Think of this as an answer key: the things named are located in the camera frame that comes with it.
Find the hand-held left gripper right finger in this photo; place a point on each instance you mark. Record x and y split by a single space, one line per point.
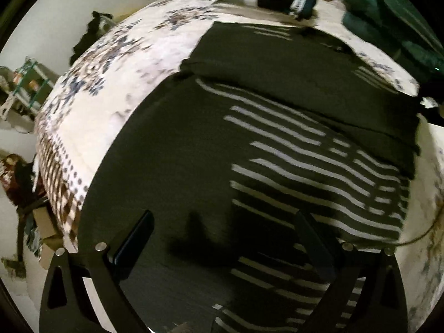
314 246

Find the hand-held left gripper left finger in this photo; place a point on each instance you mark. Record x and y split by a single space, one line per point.
133 246

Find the black white-striped sweater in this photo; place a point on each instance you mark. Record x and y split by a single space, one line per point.
208 166

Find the cardboard box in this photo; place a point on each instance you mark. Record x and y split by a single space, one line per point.
47 223

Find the teal quilted blanket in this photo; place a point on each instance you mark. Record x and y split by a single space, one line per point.
374 17

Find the red-brown patterned cloth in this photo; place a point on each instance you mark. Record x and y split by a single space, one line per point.
14 177

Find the floral bed sheet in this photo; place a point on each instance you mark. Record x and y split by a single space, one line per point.
104 111

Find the folded black striped garment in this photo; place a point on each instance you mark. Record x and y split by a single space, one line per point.
289 0

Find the green metal rack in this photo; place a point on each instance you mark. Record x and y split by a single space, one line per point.
33 86

